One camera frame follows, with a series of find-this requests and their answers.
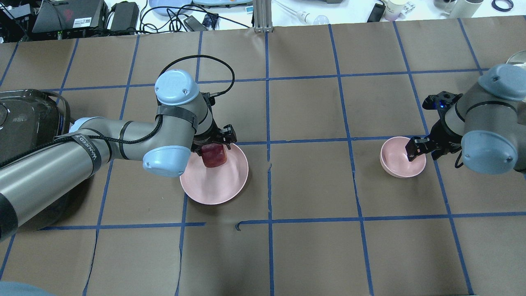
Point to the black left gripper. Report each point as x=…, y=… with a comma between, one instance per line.
x=213, y=133

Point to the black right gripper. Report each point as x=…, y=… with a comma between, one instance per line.
x=442, y=133

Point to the red apple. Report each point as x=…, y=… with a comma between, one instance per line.
x=213, y=155

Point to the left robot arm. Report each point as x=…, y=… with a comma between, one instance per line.
x=184, y=123

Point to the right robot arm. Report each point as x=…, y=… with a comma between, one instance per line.
x=482, y=124

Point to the pink bowl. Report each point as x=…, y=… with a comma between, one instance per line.
x=394, y=159

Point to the pink plate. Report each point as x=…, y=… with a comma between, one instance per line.
x=216, y=185

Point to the steel bowl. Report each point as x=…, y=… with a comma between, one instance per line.
x=518, y=59

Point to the blue plate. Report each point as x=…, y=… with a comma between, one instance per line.
x=161, y=7

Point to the white mug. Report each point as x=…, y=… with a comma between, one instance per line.
x=464, y=8

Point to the black power adapter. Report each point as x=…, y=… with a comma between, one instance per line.
x=125, y=16

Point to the dark rice cooker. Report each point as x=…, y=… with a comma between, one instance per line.
x=31, y=118

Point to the black laptop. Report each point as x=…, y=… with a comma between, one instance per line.
x=70, y=16

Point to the aluminium frame post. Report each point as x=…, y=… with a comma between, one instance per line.
x=261, y=15

